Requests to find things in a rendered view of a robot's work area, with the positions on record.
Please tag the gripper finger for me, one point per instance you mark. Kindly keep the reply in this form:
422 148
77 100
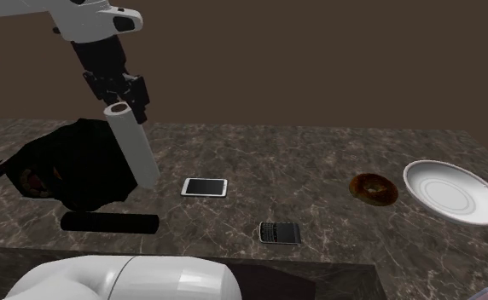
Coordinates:
102 89
138 93

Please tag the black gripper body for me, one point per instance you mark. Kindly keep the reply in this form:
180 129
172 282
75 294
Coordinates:
100 56

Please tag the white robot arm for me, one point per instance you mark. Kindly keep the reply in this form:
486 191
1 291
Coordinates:
152 280

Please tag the white paper roll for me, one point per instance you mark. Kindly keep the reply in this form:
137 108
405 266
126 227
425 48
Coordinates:
134 145

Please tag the black bag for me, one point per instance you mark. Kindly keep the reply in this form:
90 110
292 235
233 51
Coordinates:
81 166

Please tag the white smartphone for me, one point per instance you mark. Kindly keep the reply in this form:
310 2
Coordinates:
205 187

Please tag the black cylinder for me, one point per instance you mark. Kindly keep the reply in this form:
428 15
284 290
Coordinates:
109 223

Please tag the black keypad phone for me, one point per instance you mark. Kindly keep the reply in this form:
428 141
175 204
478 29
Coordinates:
280 233

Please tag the brown bagel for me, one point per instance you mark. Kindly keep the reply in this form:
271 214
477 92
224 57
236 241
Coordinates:
358 189

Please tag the white frying pan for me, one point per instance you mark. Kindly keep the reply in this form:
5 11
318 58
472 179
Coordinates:
450 193

